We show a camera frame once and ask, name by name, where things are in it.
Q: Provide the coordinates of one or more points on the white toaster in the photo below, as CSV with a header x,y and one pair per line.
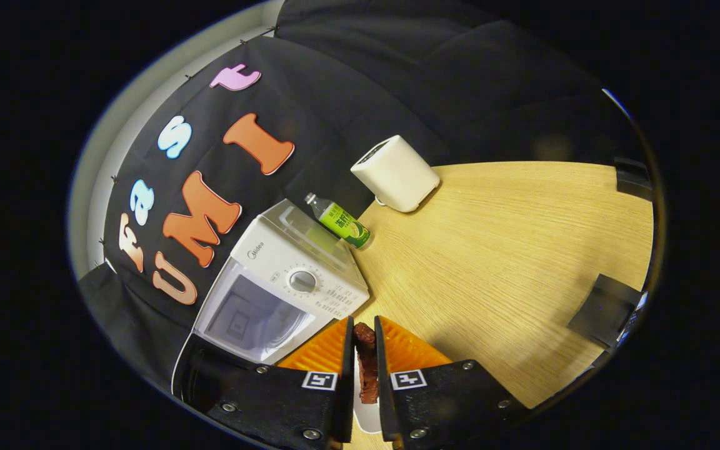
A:
x,y
397,175

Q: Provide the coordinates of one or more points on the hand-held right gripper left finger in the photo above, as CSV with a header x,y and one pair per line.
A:
x,y
310,406

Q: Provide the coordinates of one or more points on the red-brown meat strip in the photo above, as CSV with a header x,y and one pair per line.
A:
x,y
367,369

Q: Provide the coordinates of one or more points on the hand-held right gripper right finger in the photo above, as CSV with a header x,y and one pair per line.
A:
x,y
435,406

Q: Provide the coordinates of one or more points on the white ribbed tray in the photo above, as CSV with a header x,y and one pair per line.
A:
x,y
367,419

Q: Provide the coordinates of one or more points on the green label drink bottle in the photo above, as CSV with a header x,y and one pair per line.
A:
x,y
341,222

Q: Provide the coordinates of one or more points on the black table edge piece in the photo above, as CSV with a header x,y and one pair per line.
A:
x,y
607,309
634,178

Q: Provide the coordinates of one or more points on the white microwave oven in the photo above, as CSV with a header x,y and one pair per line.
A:
x,y
285,262

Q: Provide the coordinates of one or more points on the black backdrop cloth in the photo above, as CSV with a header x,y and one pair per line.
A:
x,y
460,81

